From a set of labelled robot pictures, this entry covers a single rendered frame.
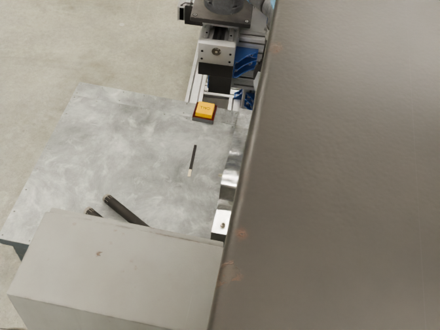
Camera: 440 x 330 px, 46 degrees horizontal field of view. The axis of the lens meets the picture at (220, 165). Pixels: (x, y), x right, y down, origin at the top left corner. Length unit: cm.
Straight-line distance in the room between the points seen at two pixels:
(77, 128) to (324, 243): 171
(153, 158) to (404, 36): 150
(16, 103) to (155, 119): 144
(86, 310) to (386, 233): 61
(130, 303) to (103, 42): 285
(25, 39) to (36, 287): 290
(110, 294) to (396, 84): 59
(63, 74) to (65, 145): 150
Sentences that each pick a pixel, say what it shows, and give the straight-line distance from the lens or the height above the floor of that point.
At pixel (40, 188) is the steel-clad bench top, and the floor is 80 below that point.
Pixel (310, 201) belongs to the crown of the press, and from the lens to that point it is 24.
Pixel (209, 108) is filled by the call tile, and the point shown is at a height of 84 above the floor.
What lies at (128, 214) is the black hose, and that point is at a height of 86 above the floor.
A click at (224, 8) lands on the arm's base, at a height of 107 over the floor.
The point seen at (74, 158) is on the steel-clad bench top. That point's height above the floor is 80.
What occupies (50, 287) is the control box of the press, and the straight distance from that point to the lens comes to 82.
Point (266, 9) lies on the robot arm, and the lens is 156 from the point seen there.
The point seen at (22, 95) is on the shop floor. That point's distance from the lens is 324.
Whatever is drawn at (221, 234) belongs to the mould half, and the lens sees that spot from 156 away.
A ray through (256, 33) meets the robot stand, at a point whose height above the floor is 95.
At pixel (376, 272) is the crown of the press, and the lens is 23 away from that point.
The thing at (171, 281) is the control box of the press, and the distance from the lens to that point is 80.
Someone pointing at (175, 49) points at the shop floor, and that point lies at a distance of 345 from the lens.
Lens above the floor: 220
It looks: 52 degrees down
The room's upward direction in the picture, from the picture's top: 7 degrees clockwise
